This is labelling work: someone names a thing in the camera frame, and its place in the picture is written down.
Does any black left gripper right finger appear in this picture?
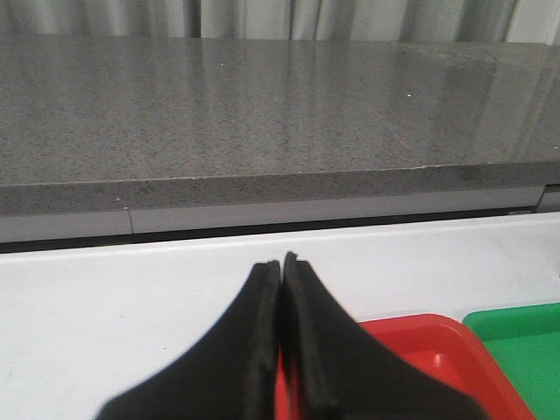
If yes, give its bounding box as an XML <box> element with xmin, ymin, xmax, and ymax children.
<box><xmin>279</xmin><ymin>252</ymin><xmax>484</xmax><ymax>419</ymax></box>

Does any white pleated curtain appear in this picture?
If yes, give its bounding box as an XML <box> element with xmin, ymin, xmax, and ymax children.
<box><xmin>1</xmin><ymin>1</ymin><xmax>559</xmax><ymax>46</ymax></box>

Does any red plastic tray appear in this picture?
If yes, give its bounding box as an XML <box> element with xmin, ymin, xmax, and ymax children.
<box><xmin>273</xmin><ymin>313</ymin><xmax>536</xmax><ymax>420</ymax></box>

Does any grey stone counter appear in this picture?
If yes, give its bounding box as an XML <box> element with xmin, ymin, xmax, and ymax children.
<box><xmin>1</xmin><ymin>36</ymin><xmax>559</xmax><ymax>242</ymax></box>

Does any green plastic tray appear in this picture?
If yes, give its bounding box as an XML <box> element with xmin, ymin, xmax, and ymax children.
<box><xmin>463</xmin><ymin>303</ymin><xmax>559</xmax><ymax>419</ymax></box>

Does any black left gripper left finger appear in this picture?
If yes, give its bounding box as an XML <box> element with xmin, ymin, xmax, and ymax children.
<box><xmin>98</xmin><ymin>261</ymin><xmax>280</xmax><ymax>419</ymax></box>

